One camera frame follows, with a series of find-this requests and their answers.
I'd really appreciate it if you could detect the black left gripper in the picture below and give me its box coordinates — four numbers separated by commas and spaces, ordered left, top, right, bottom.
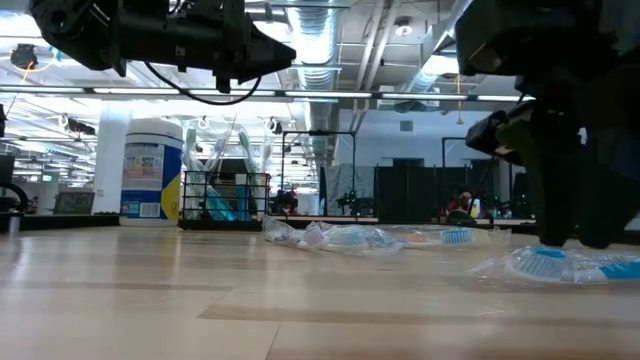
119, 0, 297, 95

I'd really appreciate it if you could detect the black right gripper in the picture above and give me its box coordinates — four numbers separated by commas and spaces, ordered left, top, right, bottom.
519, 64, 640, 250

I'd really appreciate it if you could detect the blue white toothbrush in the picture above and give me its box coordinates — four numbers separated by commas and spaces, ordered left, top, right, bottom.
319, 222, 407, 257
469, 244, 640, 287
207, 130, 234, 174

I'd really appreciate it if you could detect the green white toothbrush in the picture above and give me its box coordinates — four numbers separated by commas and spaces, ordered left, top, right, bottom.
237, 127, 259, 221

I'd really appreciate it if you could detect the long ceiling light strip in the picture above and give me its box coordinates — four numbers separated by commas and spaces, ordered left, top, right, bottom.
0, 85, 536, 105

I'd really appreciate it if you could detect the person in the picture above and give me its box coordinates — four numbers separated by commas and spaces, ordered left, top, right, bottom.
439, 188, 484, 221

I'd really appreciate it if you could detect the red black background robot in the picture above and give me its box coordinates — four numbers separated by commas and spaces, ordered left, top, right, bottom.
272, 187, 302, 217

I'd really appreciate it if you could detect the yellow hanging pendant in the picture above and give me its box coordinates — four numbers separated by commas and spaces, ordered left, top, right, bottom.
454, 73, 465, 126

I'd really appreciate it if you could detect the white wipes canister blue label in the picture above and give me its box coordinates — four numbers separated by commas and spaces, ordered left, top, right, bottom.
119, 117, 184, 227

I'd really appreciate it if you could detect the black partition screen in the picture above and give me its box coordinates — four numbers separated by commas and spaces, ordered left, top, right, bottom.
373, 164, 502, 222

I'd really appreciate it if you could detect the white column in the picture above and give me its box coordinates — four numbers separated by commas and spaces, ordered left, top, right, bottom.
92, 99, 133, 216

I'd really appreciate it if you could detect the dark laptop screen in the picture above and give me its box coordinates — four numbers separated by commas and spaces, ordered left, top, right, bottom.
52, 190, 96, 216

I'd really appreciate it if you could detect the black curved stand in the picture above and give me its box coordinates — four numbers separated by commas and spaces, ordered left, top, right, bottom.
0, 152, 29, 236

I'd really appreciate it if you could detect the silver ceiling air duct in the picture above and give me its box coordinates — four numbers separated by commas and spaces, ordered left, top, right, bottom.
285, 0, 347, 166

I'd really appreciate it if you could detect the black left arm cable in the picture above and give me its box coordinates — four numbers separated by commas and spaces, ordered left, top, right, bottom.
144, 62, 264, 107

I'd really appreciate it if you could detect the black metal frame stand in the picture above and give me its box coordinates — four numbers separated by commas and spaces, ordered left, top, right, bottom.
440, 135, 471, 217
280, 129, 358, 217

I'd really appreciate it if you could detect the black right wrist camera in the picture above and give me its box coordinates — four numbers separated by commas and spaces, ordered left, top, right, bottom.
464, 108, 531, 167

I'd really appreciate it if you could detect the black wire organizer basket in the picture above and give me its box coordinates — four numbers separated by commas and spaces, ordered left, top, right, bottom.
179, 169, 272, 232

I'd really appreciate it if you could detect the black ceiling pod yellow cable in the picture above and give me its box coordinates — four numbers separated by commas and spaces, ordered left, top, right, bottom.
8, 42, 64, 75

